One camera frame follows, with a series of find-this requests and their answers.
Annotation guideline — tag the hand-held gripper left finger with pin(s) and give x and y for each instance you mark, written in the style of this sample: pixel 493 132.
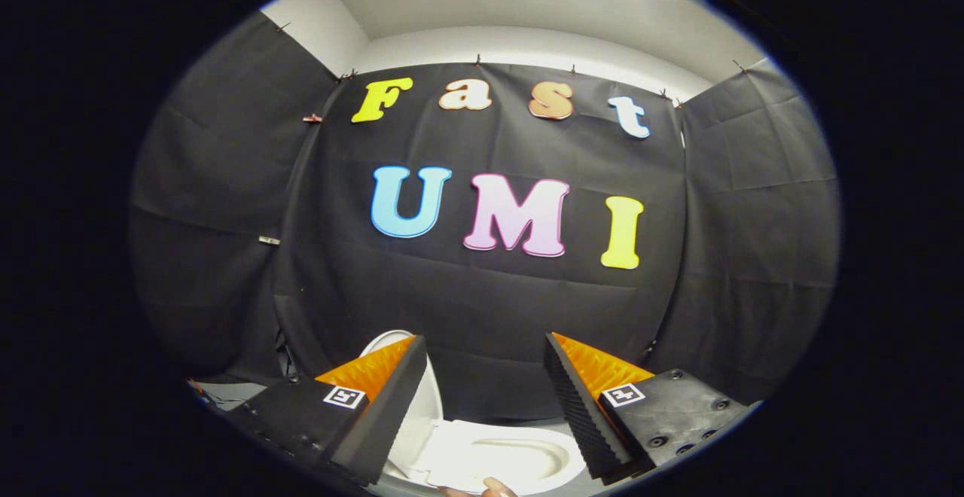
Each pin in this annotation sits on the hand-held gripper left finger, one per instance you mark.
pixel 392 407

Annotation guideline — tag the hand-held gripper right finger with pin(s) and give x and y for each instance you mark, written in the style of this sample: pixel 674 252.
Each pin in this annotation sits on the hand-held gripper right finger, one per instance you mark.
pixel 580 407

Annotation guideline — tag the white toilet bowl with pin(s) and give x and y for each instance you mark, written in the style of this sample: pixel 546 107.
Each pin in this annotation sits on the white toilet bowl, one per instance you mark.
pixel 459 444

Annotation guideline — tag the black backdrop cloth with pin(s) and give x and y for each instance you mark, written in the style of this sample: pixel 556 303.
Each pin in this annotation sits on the black backdrop cloth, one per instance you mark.
pixel 489 301

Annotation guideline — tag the row of small black clips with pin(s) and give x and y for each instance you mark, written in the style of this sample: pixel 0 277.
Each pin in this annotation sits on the row of small black clips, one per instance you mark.
pixel 477 59

